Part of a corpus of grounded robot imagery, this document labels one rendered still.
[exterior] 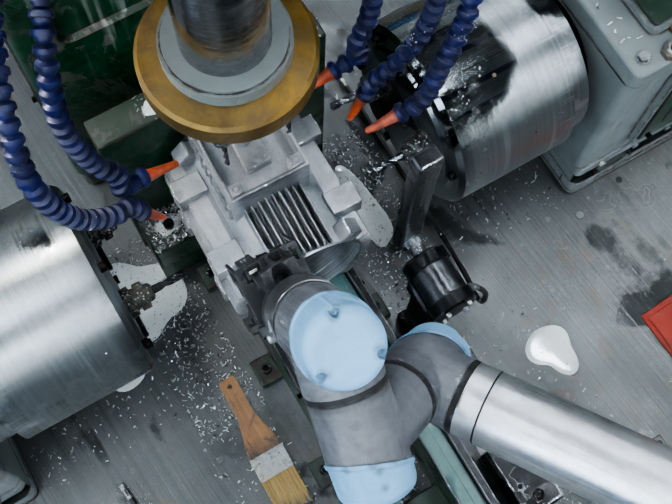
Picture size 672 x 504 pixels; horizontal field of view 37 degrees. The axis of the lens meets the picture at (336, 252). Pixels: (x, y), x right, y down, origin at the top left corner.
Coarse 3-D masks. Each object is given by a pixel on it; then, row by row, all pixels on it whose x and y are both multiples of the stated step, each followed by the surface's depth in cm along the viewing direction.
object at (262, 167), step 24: (192, 144) 118; (240, 144) 115; (264, 144) 117; (288, 144) 117; (216, 168) 115; (240, 168) 116; (264, 168) 116; (288, 168) 115; (216, 192) 118; (240, 192) 111; (264, 192) 113; (240, 216) 116
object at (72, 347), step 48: (0, 240) 108; (48, 240) 107; (96, 240) 117; (0, 288) 105; (48, 288) 106; (96, 288) 106; (144, 288) 115; (0, 336) 104; (48, 336) 106; (96, 336) 108; (144, 336) 121; (0, 384) 105; (48, 384) 108; (96, 384) 112; (0, 432) 111
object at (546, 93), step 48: (528, 0) 118; (384, 48) 121; (432, 48) 116; (480, 48) 116; (528, 48) 117; (576, 48) 119; (384, 96) 129; (480, 96) 115; (528, 96) 117; (576, 96) 122; (432, 144) 122; (480, 144) 117; (528, 144) 122
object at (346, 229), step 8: (184, 144) 119; (176, 152) 120; (184, 152) 119; (192, 152) 119; (184, 160) 119; (192, 160) 120; (336, 224) 117; (344, 224) 116; (352, 224) 117; (336, 232) 117; (344, 232) 116; (352, 232) 116; (360, 232) 117; (344, 240) 117; (352, 264) 128; (344, 272) 130
